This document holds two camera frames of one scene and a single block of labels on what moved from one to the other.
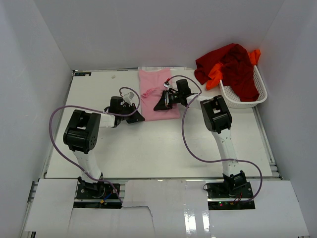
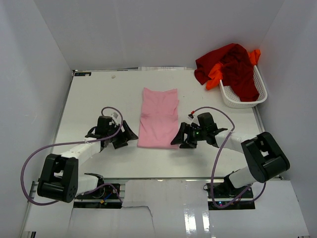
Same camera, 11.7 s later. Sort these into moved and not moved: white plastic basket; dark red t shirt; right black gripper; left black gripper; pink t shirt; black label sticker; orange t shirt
Moved: right black gripper; left black gripper; pink t shirt
Not moved: white plastic basket; orange t shirt; black label sticker; dark red t shirt
